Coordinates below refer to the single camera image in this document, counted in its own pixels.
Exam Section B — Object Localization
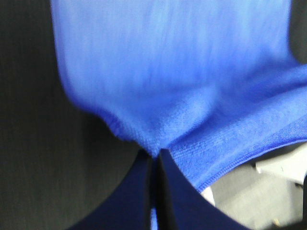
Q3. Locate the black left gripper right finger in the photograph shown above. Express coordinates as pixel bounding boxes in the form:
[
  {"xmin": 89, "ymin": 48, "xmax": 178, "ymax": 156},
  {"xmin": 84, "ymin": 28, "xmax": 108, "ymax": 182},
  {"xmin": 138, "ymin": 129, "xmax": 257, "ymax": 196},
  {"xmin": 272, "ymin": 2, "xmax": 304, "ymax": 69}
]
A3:
[{"xmin": 157, "ymin": 149, "xmax": 246, "ymax": 230}]

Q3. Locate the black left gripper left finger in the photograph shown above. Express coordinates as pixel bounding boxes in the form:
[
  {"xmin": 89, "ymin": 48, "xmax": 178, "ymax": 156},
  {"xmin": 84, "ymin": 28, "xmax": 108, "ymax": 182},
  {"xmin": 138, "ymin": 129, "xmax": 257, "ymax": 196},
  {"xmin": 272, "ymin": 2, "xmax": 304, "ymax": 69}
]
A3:
[{"xmin": 69, "ymin": 150, "xmax": 153, "ymax": 230}]

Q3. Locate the blue microfibre towel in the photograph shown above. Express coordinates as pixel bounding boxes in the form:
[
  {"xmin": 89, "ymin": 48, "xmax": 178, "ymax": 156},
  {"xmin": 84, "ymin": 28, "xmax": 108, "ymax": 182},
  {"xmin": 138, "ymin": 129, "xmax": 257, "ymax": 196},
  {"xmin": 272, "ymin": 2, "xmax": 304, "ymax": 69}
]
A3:
[{"xmin": 51, "ymin": 0, "xmax": 307, "ymax": 230}]

